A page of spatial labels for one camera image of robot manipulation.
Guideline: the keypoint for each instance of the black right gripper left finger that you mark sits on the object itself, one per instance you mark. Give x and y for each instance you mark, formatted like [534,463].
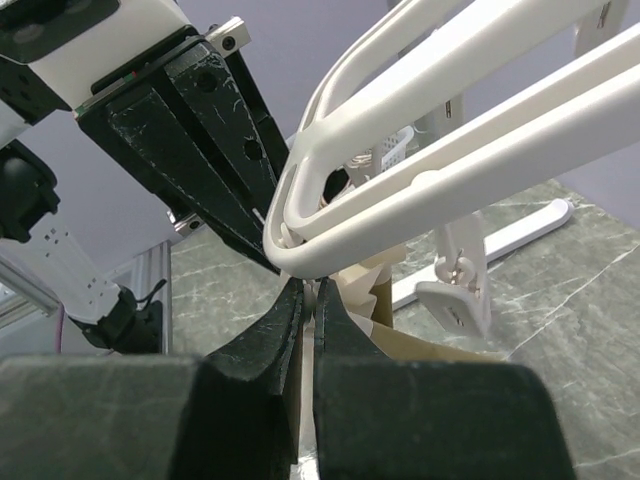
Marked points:
[232,414]

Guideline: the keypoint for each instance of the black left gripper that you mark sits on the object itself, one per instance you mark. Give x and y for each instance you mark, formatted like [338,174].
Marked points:
[193,130]

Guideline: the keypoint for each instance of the white metal clothes rack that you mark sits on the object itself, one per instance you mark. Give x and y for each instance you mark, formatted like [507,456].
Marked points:
[498,244]

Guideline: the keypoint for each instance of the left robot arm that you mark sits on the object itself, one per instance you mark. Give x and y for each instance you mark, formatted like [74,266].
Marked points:
[29,202]

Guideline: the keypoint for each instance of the white clip drying hanger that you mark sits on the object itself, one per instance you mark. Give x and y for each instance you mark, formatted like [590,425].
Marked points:
[419,57]

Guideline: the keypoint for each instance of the white plastic laundry basket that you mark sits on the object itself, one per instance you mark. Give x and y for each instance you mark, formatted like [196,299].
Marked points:
[393,148]

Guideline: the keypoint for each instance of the aluminium mounting rail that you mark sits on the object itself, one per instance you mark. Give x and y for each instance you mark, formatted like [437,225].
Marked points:
[108,314]

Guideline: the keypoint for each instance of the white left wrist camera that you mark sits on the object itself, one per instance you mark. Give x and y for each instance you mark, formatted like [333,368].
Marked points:
[65,48]

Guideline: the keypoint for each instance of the olive and cream underwear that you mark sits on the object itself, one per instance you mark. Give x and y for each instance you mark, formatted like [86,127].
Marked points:
[365,292]

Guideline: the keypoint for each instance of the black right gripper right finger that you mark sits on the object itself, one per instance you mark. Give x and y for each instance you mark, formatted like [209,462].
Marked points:
[381,418]

